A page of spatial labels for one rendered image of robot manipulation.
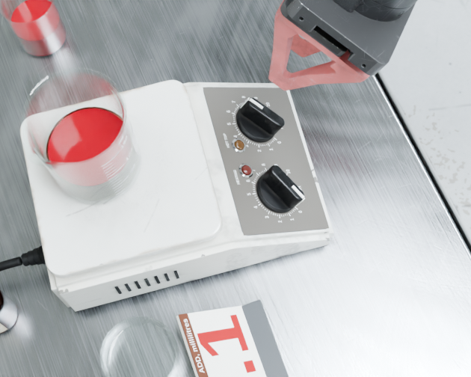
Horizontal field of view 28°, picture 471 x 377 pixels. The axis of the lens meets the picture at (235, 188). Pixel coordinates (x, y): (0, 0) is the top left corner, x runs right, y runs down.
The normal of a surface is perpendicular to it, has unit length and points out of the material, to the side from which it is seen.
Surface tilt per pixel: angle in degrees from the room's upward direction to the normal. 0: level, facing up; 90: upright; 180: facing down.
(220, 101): 30
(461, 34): 0
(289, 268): 0
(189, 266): 90
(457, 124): 0
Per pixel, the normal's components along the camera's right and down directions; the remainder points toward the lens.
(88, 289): 0.25, 0.90
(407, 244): -0.04, -0.34
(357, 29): 0.45, -0.41
